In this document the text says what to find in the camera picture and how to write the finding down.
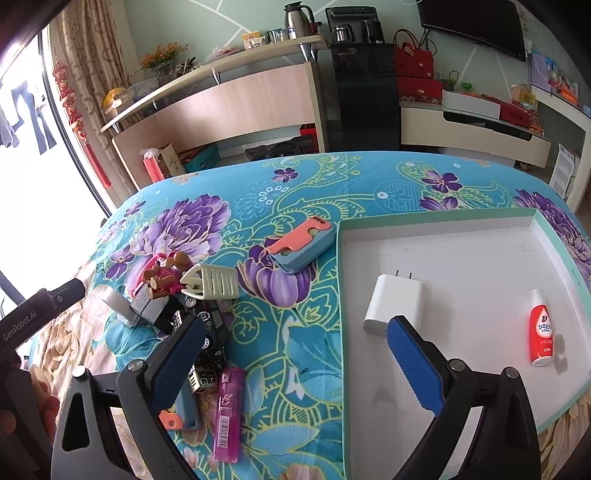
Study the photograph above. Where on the red handbag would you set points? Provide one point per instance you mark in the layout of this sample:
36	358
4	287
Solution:
413	62

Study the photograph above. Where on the small black box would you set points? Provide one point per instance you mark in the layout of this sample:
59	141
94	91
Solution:
159	316

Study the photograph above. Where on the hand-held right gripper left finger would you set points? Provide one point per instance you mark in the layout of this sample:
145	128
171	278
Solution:
178	369

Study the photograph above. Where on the white flat box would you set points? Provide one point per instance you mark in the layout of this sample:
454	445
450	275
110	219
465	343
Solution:
466	104

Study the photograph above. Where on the wall calendar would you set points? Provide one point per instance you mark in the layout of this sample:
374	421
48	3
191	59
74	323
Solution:
549	74

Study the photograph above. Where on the curved wooden shelf unit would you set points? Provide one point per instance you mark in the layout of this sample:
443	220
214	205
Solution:
258	92

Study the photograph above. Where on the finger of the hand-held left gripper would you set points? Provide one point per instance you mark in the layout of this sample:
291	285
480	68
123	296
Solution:
69	291

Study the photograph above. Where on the steel thermos jug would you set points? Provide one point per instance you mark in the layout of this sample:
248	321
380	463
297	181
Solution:
298	21

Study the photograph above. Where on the blue cardboard box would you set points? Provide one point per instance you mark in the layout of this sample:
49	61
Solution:
201	159

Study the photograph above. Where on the red and white small bottle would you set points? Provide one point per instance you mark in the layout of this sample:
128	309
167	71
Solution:
542	332

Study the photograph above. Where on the black water dispenser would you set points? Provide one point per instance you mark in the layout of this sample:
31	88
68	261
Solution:
364	92

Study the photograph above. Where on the silver metal ornament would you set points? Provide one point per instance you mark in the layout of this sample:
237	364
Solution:
205	377

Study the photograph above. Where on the white television stand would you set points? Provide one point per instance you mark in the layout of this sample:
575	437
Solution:
461	134

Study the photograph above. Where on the white printed carton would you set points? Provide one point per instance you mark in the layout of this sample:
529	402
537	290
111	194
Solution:
565	170

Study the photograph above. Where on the black toy car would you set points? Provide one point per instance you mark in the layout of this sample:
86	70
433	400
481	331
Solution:
212	332

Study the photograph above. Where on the yellow flowers in vase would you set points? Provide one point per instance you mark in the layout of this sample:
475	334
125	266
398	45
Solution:
164	55

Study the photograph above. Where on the glass cups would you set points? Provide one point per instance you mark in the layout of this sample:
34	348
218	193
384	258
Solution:
276	36

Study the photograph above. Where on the pink and blue toy case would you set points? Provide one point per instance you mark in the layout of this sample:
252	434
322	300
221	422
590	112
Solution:
300	244

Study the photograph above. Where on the wall television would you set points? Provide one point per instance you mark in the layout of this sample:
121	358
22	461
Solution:
471	23

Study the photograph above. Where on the cream hair clip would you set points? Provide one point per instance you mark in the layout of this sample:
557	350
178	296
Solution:
217	279

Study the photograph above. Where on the pink dog toy figure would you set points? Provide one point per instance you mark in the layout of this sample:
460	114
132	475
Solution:
161	277

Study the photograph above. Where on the small orange and blue toy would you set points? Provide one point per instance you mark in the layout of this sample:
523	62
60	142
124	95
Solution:
187	413

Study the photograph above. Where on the white box lid tray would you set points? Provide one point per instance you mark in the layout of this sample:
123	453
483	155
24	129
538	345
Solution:
471	258

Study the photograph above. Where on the white side desk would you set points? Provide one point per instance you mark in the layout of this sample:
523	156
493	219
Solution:
568	104

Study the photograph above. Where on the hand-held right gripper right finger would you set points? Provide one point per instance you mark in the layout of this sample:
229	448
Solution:
413	364

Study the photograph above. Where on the hanging dark clothes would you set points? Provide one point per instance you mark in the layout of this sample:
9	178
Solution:
27	115

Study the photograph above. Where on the purple lighter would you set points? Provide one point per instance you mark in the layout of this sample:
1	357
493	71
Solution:
228	415

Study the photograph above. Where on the person's left hand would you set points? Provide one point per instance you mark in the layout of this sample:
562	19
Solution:
44	401

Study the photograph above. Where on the white charger plug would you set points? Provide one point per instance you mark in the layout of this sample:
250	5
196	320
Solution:
397	300

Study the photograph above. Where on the red gift pack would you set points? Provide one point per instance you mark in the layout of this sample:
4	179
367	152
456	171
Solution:
152	168

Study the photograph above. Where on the red patterned gift box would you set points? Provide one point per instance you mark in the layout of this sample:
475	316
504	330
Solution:
418	90

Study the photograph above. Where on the red flat box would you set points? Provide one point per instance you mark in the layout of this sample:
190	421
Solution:
519	115

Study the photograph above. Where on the patterned curtain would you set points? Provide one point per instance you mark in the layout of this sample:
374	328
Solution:
92	69

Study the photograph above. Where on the red box on floor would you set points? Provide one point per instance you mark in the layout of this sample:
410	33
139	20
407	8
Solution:
308	138

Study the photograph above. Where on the yellow item on shelf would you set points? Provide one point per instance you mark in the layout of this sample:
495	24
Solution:
113	99

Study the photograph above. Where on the red hanging knot decoration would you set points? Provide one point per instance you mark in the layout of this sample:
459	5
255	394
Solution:
71	106

